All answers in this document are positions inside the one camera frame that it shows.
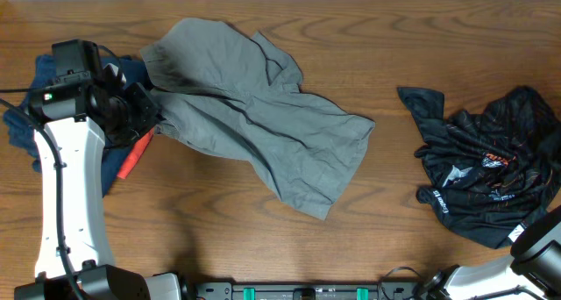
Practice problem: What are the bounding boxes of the grey shorts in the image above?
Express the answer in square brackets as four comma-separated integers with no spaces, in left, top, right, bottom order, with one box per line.
[140,18,375,219]

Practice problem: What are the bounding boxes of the black patterned jersey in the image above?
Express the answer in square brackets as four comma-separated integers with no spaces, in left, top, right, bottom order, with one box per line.
[397,86,560,249]

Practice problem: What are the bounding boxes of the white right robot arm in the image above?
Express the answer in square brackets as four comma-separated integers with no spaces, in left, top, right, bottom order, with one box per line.
[416,207,560,300]

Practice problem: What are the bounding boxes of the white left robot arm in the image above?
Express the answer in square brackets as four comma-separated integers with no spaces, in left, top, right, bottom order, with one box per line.
[14,82,181,299]

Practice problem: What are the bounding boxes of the orange red garment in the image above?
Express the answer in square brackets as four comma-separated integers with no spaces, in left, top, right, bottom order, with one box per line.
[117,129,154,179]

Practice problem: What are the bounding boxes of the folded navy blue garment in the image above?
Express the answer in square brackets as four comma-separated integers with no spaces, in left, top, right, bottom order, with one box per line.
[3,54,151,196]

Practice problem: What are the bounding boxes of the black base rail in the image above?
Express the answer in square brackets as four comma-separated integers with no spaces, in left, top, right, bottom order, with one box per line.
[148,271,426,300]

